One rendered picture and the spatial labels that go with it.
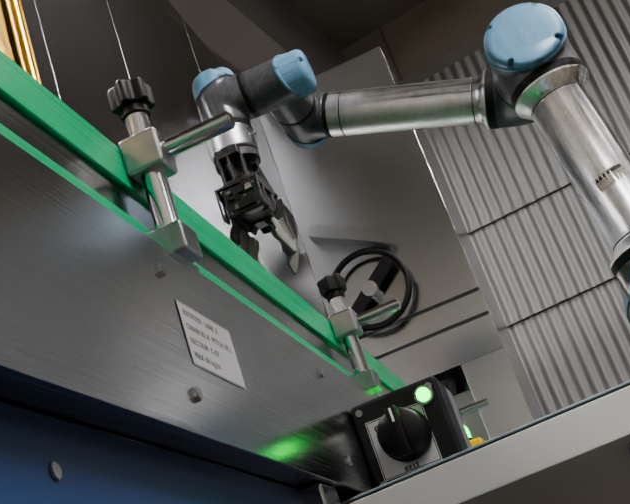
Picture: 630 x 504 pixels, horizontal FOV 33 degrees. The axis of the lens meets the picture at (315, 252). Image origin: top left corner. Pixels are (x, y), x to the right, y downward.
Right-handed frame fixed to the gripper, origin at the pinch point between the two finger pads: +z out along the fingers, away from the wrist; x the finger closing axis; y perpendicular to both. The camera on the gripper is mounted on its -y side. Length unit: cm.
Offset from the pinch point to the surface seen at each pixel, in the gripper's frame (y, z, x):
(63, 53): 23.0, -36.5, -14.6
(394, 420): 60, 41, 22
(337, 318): 43, 25, 16
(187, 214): 79, 26, 17
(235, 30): -192, -181, -39
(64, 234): 104, 37, 19
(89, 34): 10, -48, -15
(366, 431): 57, 40, 19
